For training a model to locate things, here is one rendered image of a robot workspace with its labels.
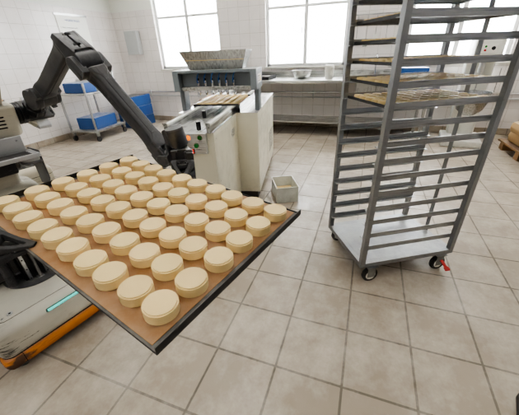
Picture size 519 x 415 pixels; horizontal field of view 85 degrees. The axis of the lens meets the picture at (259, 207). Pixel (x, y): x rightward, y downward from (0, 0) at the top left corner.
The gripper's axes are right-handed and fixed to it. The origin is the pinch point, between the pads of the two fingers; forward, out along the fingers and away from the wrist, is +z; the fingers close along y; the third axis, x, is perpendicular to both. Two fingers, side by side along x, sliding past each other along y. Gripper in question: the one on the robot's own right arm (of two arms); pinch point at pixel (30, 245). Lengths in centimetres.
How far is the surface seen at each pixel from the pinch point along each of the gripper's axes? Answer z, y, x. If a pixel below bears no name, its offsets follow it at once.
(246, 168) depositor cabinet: 71, -69, 201
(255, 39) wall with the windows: 144, 44, 533
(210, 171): 36, -45, 141
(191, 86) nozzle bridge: 28, 2, 226
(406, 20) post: 116, 41, 70
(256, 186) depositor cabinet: 80, -87, 198
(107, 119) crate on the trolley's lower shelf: -137, -85, 531
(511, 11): 168, 44, 73
